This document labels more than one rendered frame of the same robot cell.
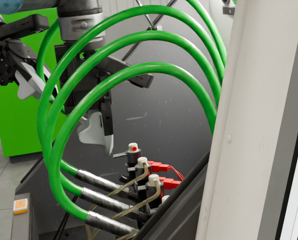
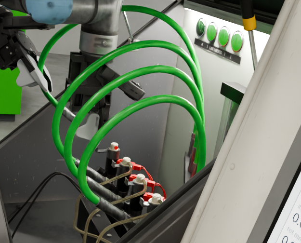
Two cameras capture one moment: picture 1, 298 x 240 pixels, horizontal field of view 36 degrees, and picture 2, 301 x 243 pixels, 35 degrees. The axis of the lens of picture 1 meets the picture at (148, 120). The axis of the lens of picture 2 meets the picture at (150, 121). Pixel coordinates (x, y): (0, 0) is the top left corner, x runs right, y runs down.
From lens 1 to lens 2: 0.29 m
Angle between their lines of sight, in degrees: 13
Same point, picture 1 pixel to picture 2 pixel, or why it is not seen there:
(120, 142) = not seen: hidden behind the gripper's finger
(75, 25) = (97, 41)
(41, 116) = (59, 113)
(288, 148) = (283, 184)
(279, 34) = (286, 112)
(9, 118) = not seen: outside the picture
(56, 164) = (87, 158)
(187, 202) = (186, 203)
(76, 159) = (40, 141)
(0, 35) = (8, 24)
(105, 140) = not seen: hidden behind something
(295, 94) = (294, 154)
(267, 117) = (268, 161)
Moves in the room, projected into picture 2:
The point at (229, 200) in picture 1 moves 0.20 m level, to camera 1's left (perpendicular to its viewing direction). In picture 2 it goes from (226, 208) to (85, 202)
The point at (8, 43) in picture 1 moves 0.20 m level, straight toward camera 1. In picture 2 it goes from (17, 34) to (39, 55)
